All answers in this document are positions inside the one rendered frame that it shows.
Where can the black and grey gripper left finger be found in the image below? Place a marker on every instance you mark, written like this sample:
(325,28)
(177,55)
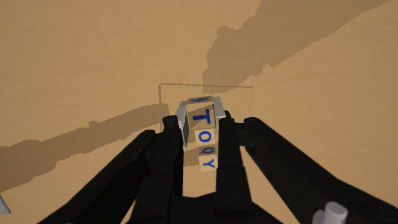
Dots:
(109,195)

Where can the tan wooden letter block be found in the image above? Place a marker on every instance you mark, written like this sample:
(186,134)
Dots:
(208,159)
(200,113)
(205,137)

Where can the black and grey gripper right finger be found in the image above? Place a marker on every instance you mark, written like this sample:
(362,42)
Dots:
(312,194)

